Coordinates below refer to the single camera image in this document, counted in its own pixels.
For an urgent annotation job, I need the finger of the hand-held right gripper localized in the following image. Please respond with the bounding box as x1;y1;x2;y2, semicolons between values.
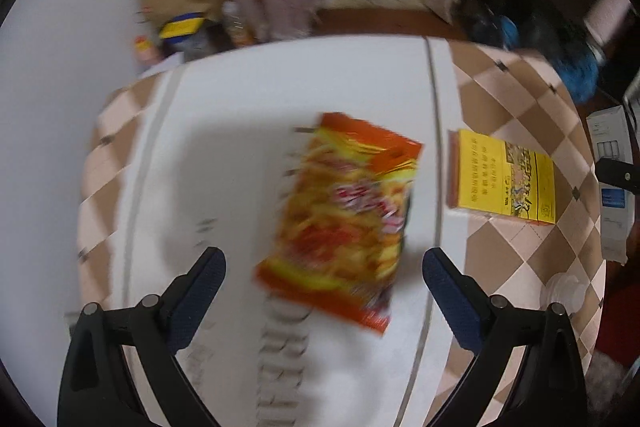
597;158;640;196

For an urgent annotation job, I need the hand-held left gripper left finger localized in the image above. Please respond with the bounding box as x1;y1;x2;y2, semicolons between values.
57;247;227;427

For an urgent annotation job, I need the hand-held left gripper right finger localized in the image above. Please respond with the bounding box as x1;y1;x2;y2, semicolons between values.
421;248;587;427

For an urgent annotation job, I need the long white blue carton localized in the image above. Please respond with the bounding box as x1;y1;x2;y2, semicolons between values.
586;105;632;265

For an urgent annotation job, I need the orange yellow snack bag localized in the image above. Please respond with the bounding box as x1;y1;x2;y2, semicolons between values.
255;112;424;337

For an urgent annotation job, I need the clear plastic lid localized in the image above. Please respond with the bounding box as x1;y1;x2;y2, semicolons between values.
542;273;586;314

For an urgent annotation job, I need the blue jacket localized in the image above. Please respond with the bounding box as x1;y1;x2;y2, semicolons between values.
495;14;601;105

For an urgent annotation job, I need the yellow cardboard box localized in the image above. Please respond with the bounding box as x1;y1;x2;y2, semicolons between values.
446;129;557;226

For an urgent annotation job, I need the red cloth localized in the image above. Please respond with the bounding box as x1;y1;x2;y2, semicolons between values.
597;302;640;360

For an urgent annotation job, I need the white cloth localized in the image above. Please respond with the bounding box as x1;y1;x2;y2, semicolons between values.
585;354;631;423

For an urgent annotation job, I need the blue black bag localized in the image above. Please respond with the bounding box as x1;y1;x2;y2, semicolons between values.
457;0;591;52

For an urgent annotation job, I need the orange capped bottle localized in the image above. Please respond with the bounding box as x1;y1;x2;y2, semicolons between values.
132;35;163;66

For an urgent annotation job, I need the yellow blue box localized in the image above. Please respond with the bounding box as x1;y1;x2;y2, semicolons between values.
159;11;208;58

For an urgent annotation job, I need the clear plastic bottle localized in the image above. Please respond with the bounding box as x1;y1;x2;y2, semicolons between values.
221;1;253;48

